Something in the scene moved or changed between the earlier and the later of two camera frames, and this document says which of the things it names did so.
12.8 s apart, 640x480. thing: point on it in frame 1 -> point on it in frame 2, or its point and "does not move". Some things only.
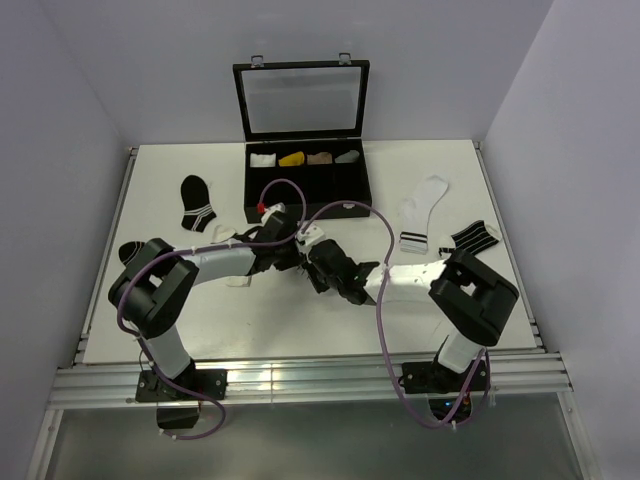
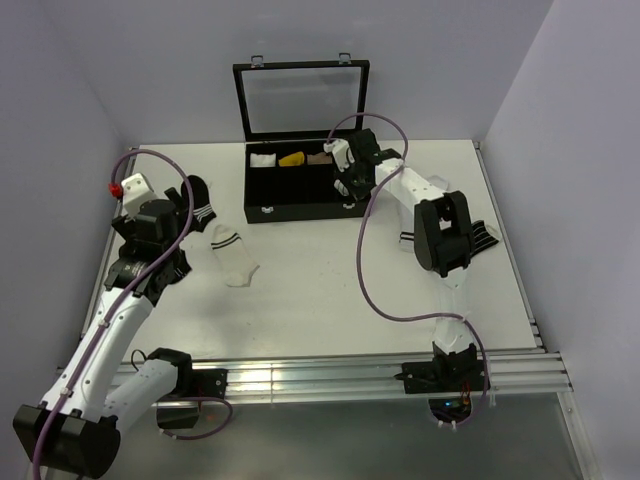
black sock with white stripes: (198, 211) does not move
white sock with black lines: (306, 249) -> (341, 188)
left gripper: (295, 259) -> (125, 227)
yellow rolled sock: (294, 159) does not move
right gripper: (320, 287) -> (356, 193)
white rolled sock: (263, 160) does not move
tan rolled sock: (320, 158) does not move
